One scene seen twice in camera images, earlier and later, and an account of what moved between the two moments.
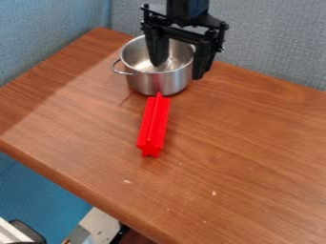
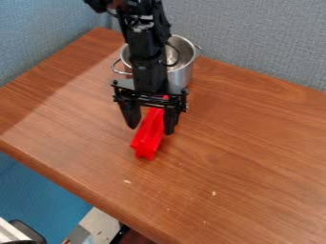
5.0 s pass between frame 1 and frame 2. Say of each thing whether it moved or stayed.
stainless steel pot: stayed
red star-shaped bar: moved
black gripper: moved
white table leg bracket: stayed
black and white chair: stayed
